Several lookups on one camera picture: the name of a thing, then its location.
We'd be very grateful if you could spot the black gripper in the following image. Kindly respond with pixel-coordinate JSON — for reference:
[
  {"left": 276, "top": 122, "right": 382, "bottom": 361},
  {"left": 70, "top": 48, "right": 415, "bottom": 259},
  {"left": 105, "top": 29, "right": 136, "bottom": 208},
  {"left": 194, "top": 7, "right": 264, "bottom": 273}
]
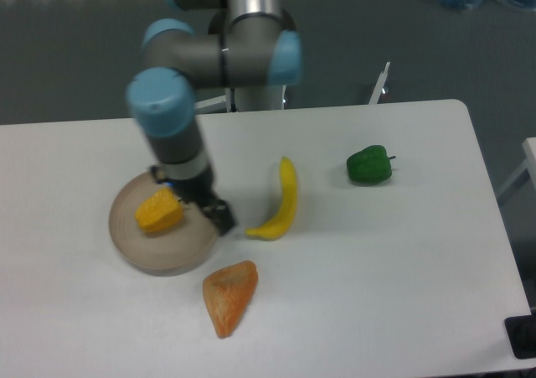
[{"left": 149, "top": 165, "right": 236, "bottom": 234}]

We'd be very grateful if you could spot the yellow toy bell pepper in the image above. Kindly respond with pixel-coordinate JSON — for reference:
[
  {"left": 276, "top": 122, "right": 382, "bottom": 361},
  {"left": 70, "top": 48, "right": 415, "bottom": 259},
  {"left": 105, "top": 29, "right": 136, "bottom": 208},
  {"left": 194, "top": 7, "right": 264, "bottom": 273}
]
[{"left": 135, "top": 188, "right": 183, "bottom": 233}]

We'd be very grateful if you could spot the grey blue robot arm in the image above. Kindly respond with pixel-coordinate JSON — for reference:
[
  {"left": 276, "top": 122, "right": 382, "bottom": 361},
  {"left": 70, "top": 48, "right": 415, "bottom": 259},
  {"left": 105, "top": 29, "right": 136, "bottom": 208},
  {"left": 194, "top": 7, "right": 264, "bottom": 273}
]
[{"left": 126, "top": 0, "right": 302, "bottom": 235}]

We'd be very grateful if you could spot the beige round plate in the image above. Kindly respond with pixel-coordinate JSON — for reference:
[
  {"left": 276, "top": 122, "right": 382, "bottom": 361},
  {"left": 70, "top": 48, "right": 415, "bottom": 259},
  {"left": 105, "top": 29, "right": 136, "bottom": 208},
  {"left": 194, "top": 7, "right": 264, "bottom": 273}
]
[{"left": 108, "top": 172, "right": 219, "bottom": 276}]

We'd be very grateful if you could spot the green toy bell pepper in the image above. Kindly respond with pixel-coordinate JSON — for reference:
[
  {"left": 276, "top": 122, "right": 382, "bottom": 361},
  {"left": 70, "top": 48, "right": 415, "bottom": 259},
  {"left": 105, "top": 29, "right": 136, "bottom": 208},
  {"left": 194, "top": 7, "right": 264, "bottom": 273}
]
[{"left": 346, "top": 145, "right": 395, "bottom": 185}]

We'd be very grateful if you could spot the yellow toy banana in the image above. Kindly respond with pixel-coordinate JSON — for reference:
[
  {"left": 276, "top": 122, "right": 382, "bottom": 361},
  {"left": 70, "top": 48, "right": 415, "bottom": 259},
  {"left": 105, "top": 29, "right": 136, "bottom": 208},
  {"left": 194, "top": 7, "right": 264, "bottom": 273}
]
[{"left": 245, "top": 157, "right": 299, "bottom": 241}]

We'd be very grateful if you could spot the orange toy bread wedge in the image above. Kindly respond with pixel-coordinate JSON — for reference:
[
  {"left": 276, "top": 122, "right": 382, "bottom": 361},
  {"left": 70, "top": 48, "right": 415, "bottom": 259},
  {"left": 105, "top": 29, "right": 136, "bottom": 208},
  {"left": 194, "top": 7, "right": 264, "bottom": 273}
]
[{"left": 203, "top": 260, "right": 259, "bottom": 339}]

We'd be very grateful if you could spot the white furniture edge at right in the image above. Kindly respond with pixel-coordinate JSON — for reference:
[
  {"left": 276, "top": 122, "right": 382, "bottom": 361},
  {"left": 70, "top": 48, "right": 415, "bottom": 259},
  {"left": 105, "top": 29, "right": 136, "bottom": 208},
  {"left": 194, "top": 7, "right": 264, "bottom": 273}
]
[{"left": 495, "top": 137, "right": 535, "bottom": 207}]

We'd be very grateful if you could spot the black device at table edge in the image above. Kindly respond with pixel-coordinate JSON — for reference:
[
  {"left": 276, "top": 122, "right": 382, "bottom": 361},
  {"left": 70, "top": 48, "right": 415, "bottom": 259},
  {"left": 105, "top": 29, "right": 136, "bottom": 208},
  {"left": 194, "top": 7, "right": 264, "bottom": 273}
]
[{"left": 504, "top": 315, "right": 536, "bottom": 360}]

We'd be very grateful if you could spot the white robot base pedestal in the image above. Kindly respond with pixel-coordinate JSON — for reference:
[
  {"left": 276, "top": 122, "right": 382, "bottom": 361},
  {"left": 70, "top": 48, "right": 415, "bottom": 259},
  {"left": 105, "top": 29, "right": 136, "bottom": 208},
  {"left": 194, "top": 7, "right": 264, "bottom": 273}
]
[{"left": 225, "top": 85, "right": 286, "bottom": 112}]

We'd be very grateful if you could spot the white metal frame bracket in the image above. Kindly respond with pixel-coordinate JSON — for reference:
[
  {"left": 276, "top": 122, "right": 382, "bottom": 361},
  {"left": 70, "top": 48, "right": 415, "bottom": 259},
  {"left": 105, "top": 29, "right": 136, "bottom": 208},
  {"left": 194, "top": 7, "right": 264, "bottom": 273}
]
[{"left": 368, "top": 61, "right": 390, "bottom": 105}]

